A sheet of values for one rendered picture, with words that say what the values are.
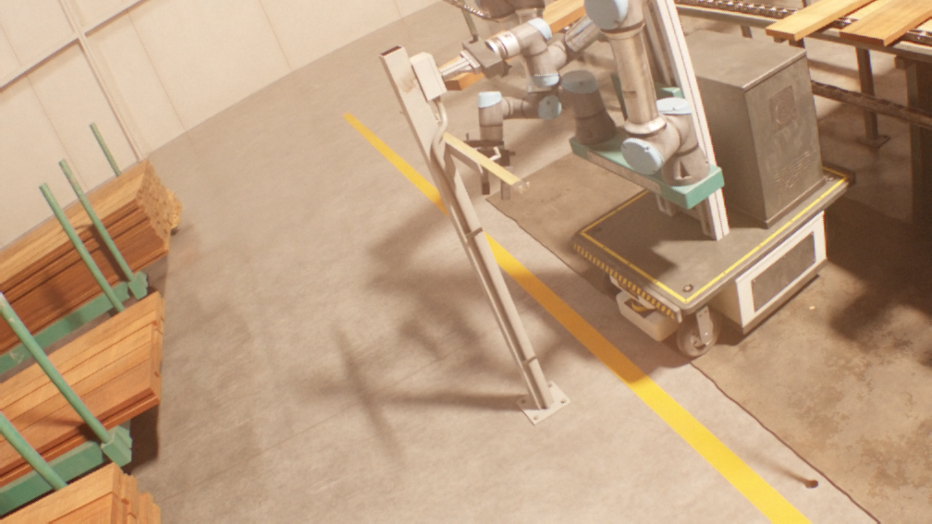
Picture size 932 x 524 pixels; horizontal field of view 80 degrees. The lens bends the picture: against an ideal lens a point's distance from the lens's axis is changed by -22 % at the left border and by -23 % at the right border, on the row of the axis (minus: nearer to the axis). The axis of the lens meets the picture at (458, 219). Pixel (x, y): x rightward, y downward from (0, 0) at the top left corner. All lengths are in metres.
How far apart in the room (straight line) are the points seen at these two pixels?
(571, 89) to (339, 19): 8.12
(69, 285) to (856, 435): 4.09
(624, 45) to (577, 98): 0.65
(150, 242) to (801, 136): 3.47
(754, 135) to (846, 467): 1.04
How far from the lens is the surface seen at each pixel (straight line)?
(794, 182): 2.38
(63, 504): 2.18
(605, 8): 1.63
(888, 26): 2.35
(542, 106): 2.13
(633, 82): 1.72
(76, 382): 3.26
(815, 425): 2.11
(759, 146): 2.19
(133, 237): 4.18
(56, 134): 10.55
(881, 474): 2.00
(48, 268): 4.35
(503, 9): 2.23
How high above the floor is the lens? 1.66
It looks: 26 degrees down
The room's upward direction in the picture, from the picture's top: 24 degrees counter-clockwise
